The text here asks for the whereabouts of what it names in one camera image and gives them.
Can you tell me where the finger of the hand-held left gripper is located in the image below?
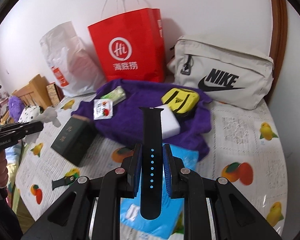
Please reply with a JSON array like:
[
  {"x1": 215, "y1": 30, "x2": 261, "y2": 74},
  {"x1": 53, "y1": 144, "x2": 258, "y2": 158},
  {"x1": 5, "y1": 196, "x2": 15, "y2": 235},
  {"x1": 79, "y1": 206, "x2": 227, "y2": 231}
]
[
  {"x1": 0, "y1": 124, "x2": 44, "y2": 141},
  {"x1": 0, "y1": 121, "x2": 42, "y2": 130}
]

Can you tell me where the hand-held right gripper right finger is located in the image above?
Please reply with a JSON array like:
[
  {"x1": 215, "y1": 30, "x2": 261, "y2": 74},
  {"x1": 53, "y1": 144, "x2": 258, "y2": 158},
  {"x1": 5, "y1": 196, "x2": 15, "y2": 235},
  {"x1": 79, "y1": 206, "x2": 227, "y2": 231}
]
[{"x1": 163, "y1": 144, "x2": 283, "y2": 240}]

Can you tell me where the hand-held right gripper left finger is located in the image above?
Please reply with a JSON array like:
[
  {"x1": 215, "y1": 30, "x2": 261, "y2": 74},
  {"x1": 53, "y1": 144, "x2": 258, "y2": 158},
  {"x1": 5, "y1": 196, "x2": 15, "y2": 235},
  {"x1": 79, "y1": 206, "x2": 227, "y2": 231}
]
[{"x1": 20, "y1": 144, "x2": 143, "y2": 240}]

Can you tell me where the long black watch strap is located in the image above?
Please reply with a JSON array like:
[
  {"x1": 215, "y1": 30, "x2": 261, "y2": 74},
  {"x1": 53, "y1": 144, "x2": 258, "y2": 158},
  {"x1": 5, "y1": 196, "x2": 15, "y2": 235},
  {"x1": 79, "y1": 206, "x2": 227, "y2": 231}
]
[{"x1": 139, "y1": 106, "x2": 163, "y2": 220}]

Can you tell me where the purple towel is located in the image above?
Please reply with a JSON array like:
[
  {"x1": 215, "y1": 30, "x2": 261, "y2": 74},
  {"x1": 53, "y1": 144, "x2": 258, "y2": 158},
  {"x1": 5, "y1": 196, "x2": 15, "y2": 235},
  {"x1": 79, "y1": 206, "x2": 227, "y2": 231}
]
[{"x1": 71, "y1": 79, "x2": 213, "y2": 162}]

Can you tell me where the white soft block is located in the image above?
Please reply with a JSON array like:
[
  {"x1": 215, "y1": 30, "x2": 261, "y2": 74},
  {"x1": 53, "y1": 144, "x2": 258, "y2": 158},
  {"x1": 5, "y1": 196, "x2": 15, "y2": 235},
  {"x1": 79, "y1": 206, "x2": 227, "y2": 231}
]
[{"x1": 155, "y1": 104, "x2": 182, "y2": 140}]

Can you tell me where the short black watch strap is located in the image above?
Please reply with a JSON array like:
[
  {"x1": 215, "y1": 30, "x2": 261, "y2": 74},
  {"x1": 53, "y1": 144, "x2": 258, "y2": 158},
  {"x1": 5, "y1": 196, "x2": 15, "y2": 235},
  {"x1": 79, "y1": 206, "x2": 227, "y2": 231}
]
[{"x1": 52, "y1": 176, "x2": 76, "y2": 188}]

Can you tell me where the small white printed packet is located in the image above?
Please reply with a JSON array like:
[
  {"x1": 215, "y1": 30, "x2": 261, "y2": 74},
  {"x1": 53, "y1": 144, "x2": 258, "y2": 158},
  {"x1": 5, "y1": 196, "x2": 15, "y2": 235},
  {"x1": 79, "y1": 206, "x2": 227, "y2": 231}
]
[{"x1": 93, "y1": 98, "x2": 115, "y2": 121}]

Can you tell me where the yellow zip pouch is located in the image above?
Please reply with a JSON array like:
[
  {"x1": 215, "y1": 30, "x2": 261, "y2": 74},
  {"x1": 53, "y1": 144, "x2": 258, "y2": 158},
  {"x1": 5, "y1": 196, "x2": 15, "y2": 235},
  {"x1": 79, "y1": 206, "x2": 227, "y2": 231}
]
[{"x1": 161, "y1": 87, "x2": 200, "y2": 119}]

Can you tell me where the light green tissue packet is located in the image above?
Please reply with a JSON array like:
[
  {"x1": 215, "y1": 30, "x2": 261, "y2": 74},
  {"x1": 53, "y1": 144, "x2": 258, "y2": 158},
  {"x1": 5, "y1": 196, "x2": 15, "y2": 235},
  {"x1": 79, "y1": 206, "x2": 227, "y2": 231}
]
[{"x1": 100, "y1": 86, "x2": 127, "y2": 104}]

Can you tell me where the person's left forearm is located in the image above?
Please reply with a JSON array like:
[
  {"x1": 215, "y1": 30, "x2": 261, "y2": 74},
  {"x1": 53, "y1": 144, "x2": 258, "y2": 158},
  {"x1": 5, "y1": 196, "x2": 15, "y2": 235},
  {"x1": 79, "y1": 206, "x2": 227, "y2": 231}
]
[{"x1": 0, "y1": 192, "x2": 23, "y2": 240}]

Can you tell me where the white spotted plush toy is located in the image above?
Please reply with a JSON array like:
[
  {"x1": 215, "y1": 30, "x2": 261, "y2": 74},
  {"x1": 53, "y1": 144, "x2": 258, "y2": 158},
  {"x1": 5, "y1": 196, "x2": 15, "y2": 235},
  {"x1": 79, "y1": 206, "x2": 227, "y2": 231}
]
[{"x1": 17, "y1": 105, "x2": 44, "y2": 124}]

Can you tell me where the purple plush toy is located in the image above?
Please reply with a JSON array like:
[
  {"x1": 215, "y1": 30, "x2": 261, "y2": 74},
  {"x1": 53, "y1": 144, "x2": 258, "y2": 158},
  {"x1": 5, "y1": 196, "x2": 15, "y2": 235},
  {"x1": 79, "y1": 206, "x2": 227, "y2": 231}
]
[{"x1": 8, "y1": 96, "x2": 24, "y2": 120}]

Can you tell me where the blue tissue pack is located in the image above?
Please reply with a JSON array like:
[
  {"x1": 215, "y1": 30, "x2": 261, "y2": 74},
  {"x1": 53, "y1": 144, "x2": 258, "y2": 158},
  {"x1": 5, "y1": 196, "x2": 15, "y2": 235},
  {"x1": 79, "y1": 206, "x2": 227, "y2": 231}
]
[{"x1": 119, "y1": 144, "x2": 200, "y2": 240}]

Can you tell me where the wooden headboard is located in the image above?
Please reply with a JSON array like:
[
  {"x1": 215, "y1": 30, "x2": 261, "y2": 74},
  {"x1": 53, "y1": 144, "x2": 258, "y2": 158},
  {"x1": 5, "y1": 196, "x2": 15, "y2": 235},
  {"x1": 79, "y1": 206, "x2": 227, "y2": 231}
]
[{"x1": 12, "y1": 74, "x2": 53, "y2": 110}]

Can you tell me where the decorated book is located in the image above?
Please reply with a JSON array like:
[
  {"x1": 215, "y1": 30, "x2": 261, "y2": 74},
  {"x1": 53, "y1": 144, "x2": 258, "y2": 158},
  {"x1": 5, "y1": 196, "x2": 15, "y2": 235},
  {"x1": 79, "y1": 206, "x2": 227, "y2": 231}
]
[{"x1": 46, "y1": 82, "x2": 63, "y2": 107}]

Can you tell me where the dark green tea tin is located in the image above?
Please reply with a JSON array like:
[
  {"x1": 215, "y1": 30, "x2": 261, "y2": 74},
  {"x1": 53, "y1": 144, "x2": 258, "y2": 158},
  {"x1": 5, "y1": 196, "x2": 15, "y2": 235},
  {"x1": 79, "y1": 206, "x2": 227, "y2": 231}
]
[{"x1": 50, "y1": 115, "x2": 97, "y2": 167}]

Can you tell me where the light green blanket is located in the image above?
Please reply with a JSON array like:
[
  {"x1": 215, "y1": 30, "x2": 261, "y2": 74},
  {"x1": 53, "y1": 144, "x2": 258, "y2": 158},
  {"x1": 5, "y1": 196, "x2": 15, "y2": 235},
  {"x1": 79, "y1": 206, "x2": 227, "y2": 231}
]
[{"x1": 12, "y1": 180, "x2": 34, "y2": 222}]

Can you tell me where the fruit print tablecloth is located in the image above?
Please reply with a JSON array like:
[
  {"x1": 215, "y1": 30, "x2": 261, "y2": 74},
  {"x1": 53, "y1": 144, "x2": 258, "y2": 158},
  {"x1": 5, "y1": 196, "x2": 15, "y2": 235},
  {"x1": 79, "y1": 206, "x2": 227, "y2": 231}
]
[{"x1": 15, "y1": 90, "x2": 290, "y2": 240}]

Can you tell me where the white plastic shopping bag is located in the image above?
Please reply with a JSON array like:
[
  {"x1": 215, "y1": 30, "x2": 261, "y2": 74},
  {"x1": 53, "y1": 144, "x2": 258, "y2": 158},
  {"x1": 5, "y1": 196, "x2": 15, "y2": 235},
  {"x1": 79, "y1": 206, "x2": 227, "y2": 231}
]
[{"x1": 39, "y1": 21, "x2": 107, "y2": 97}]

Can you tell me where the grey waist bag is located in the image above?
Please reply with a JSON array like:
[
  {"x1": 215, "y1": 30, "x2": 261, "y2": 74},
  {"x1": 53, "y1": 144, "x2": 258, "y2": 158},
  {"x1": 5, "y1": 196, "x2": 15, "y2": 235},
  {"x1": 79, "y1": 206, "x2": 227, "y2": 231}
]
[{"x1": 166, "y1": 35, "x2": 275, "y2": 110}]

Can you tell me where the red paper shopping bag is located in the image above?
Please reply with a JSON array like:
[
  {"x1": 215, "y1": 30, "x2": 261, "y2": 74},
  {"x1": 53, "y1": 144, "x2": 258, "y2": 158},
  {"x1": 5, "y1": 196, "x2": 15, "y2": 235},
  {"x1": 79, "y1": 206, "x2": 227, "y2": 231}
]
[{"x1": 87, "y1": 0, "x2": 165, "y2": 83}]

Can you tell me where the brown wooden door frame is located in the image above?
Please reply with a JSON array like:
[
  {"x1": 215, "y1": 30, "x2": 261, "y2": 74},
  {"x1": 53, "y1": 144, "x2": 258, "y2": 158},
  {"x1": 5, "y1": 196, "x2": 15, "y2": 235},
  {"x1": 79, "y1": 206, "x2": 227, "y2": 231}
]
[{"x1": 267, "y1": 0, "x2": 288, "y2": 100}]

